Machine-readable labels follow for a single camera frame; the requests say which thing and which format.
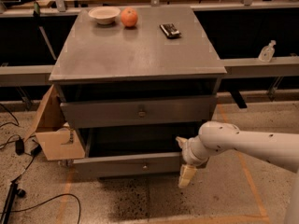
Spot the black snack packet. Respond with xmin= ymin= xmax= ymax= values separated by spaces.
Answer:
xmin=160 ymin=23 xmax=181 ymax=39

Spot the clear sanitizer bottle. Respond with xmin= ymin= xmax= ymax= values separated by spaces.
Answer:
xmin=258 ymin=40 xmax=277 ymax=63

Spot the black power adapter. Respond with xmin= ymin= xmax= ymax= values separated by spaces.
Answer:
xmin=15 ymin=139 xmax=24 ymax=155

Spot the grey drawer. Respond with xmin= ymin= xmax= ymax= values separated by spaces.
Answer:
xmin=74 ymin=122 xmax=201 ymax=178
xmin=61 ymin=95 xmax=217 ymax=128

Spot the black floor cable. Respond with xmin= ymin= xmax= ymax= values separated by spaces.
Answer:
xmin=0 ymin=193 xmax=82 ymax=224

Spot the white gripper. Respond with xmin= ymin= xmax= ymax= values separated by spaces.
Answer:
xmin=176 ymin=136 xmax=208 ymax=189

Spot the open cardboard box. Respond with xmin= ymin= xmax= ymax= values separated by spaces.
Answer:
xmin=24 ymin=86 xmax=85 ymax=161

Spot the black tripod stand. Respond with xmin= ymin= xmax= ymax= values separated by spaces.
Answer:
xmin=0 ymin=181 xmax=26 ymax=224

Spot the grey drawer cabinet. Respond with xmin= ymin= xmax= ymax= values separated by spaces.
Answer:
xmin=49 ymin=6 xmax=228 ymax=179

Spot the grey metal rail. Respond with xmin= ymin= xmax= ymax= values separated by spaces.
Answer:
xmin=0 ymin=56 xmax=299 ymax=87

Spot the white bowl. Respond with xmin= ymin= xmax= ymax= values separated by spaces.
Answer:
xmin=88 ymin=7 xmax=121 ymax=25

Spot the orange fruit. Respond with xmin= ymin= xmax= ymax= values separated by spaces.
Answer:
xmin=121 ymin=7 xmax=138 ymax=27

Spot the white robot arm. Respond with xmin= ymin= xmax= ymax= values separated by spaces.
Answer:
xmin=176 ymin=121 xmax=299 ymax=224

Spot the grey top drawer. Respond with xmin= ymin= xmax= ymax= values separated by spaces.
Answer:
xmin=61 ymin=95 xmax=217 ymax=128

